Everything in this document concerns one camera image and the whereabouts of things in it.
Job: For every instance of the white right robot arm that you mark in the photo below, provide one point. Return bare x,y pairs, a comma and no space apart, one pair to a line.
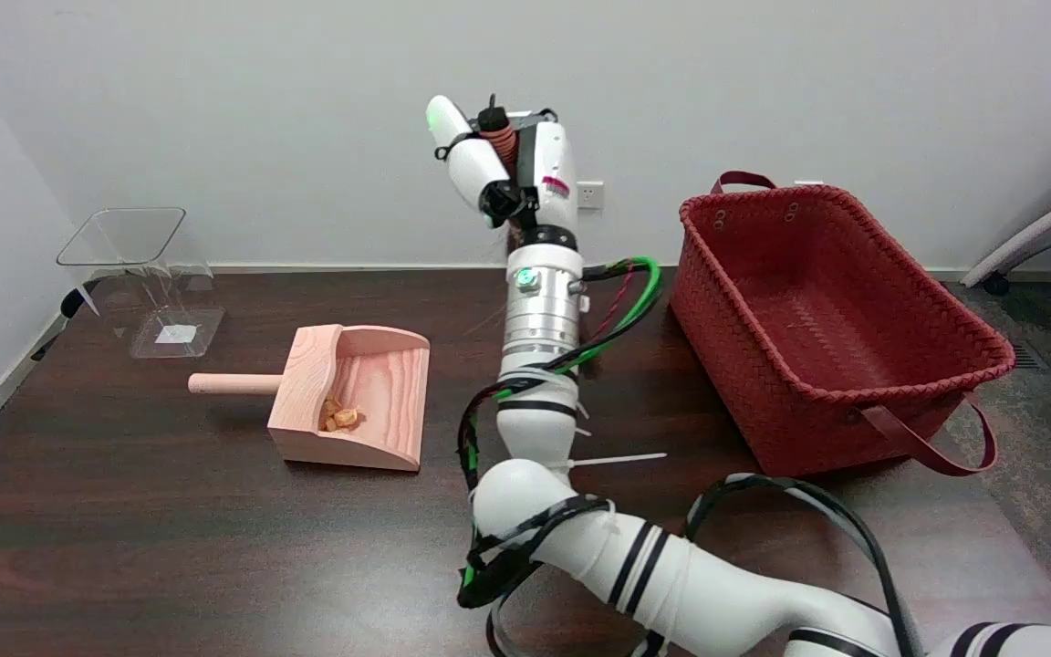
671,575

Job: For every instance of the clear plastic container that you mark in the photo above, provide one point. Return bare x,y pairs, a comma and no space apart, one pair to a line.
147,274

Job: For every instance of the grey office chair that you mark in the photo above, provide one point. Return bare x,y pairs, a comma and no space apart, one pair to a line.
1036,237

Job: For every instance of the red-brown woven storage basket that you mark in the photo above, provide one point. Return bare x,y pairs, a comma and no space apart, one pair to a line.
817,319

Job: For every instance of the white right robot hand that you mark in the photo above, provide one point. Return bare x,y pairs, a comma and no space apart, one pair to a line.
548,164

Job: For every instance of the orange crumb debris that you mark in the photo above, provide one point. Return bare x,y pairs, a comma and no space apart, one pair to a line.
341,417

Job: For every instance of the white wall socket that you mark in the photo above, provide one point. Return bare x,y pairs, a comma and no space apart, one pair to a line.
591,194

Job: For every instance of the dark floor vent grille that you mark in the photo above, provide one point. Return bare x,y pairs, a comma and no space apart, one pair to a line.
1029,357

